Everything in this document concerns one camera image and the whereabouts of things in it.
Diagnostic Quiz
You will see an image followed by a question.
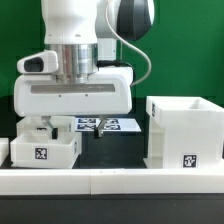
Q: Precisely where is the white marker tag sheet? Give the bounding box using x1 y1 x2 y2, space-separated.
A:
75 117 141 132

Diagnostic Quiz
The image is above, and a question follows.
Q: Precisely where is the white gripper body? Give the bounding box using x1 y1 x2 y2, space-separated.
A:
14 67 133 117

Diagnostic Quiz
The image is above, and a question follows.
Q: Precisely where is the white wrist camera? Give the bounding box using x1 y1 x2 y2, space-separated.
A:
17 50 59 74

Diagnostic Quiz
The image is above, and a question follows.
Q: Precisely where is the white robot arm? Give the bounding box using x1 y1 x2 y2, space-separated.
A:
14 0 155 135

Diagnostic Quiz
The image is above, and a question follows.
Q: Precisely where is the white front drawer box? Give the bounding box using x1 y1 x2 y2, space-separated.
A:
10 130 82 169

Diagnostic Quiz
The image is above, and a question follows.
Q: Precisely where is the white left border block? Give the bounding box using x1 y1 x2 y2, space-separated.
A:
0 138 9 166

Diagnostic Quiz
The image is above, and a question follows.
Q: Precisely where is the white front border rail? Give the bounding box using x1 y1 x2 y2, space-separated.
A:
0 169 224 195

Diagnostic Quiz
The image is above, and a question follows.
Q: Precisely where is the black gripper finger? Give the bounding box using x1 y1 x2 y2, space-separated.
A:
41 116 58 139
94 115 107 139

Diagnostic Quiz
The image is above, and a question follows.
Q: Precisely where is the white drawer cabinet frame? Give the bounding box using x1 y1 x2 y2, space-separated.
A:
144 96 224 169

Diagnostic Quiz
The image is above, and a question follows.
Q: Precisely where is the white drawer box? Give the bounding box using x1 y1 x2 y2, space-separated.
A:
16 116 75 135
10 130 82 169

